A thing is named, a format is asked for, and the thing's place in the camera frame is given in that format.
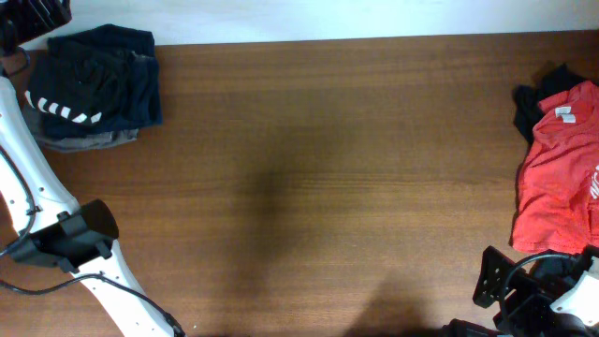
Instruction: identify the dark green t-shirt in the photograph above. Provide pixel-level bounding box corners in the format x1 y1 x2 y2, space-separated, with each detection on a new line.
27 42 130 125

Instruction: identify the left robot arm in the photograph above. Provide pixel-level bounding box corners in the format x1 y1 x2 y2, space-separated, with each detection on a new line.
1 1 183 336

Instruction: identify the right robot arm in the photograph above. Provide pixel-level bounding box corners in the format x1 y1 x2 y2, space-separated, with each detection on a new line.
439 245 598 337

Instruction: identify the red t-shirt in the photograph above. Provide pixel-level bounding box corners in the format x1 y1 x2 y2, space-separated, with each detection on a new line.
511 81 598 254

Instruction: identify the folded navy blue garment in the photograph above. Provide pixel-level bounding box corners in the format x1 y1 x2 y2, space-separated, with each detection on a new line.
43 24 162 139

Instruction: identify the folded grey garment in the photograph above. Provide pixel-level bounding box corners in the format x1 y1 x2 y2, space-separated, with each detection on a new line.
22 106 139 153

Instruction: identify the black garment under pile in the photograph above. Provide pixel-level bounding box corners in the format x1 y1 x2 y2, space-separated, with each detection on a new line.
512 64 586 145

